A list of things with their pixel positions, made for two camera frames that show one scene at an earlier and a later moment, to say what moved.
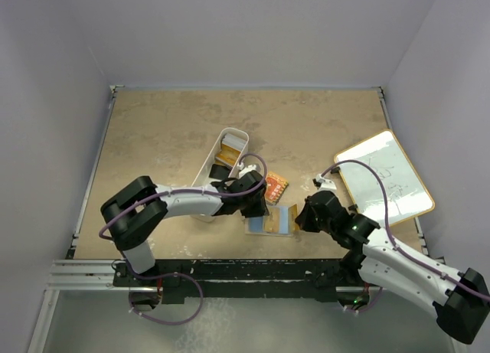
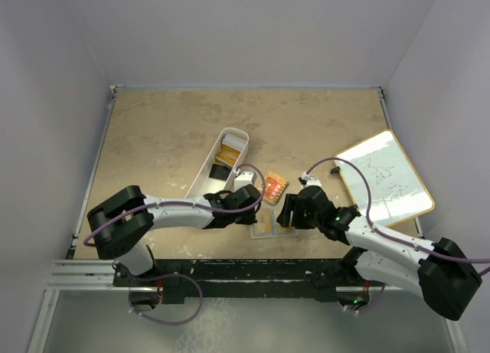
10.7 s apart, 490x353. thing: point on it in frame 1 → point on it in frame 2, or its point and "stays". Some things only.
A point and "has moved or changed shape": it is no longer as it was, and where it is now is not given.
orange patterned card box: x=276 y=187 stays
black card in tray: x=219 y=171 stays
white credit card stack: x=235 y=142 stays
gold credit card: x=293 y=214 has moved or changed shape
